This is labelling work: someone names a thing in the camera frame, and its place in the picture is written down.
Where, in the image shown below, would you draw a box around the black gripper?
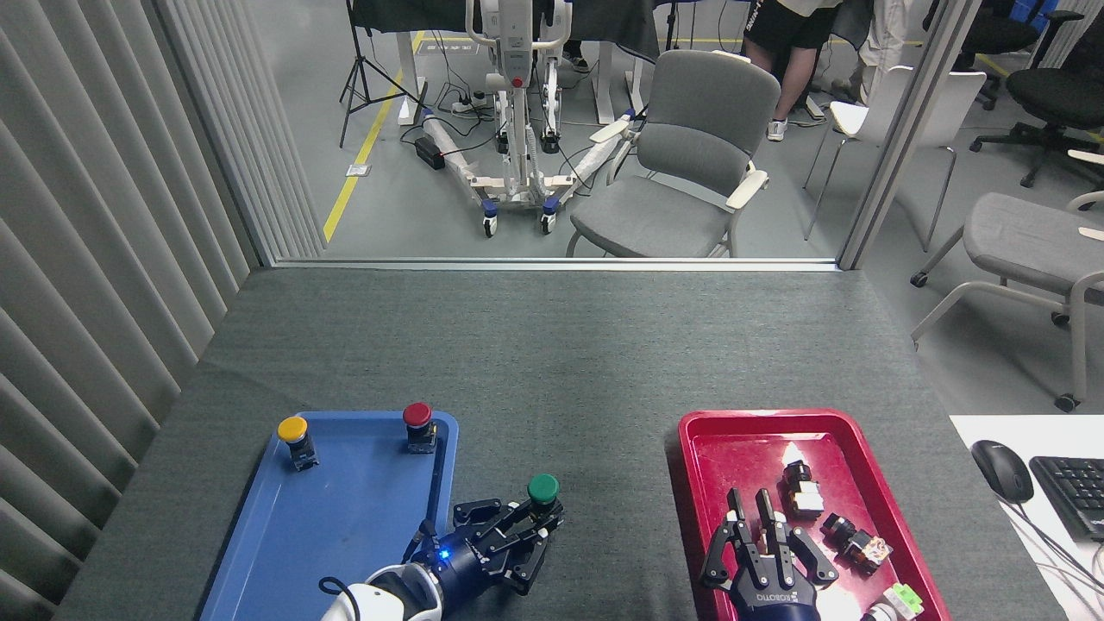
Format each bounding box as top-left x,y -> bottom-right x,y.
423,497 -> 567,601
699,488 -> 840,621

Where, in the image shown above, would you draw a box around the green push button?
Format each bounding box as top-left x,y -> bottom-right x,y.
526,474 -> 562,520

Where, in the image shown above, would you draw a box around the red push button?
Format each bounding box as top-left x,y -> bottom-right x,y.
402,402 -> 438,455

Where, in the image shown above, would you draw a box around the yellow push button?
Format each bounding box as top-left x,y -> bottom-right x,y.
277,417 -> 320,472

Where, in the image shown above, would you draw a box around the red plastic tray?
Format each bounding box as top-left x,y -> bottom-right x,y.
677,409 -> 951,621

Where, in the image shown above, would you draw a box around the blue plastic tray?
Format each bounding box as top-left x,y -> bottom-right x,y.
200,411 -> 460,621

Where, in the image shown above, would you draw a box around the black computer mouse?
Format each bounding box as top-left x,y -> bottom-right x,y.
971,440 -> 1035,505

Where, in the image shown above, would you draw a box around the white desk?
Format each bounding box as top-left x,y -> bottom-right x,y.
949,414 -> 1104,621

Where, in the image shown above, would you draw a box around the black keyboard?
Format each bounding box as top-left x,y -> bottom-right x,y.
1029,455 -> 1104,543

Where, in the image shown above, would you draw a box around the grey armchair with cream armrests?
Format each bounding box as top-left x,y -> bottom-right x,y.
566,49 -> 782,259

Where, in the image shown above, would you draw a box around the white stand on wheels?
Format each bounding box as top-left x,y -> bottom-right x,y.
421,0 -> 639,238

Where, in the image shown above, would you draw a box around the white plastic chair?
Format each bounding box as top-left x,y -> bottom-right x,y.
803,66 -> 988,253

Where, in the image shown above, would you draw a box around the black tripod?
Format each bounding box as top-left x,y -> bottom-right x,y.
339,0 -> 423,149

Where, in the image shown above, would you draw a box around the black office chair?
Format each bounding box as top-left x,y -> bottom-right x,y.
969,10 -> 1104,189
921,0 -> 1041,111

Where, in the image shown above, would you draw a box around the black and silver switch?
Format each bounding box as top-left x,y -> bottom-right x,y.
781,461 -> 825,519

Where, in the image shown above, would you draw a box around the black switch with orange block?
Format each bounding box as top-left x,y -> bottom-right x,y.
820,513 -> 894,575

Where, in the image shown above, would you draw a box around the green and white switch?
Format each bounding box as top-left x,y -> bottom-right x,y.
862,583 -> 925,621

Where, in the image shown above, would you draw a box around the silver table edge rail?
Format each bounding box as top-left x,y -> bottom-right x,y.
263,257 -> 842,273

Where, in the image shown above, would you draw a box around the black desk cables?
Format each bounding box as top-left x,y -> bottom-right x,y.
1003,500 -> 1104,600

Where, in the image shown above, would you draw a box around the grey chair with metal frame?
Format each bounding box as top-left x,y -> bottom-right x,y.
910,191 -> 1104,413

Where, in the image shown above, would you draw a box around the silver post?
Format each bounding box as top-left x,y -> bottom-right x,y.
838,0 -> 984,271

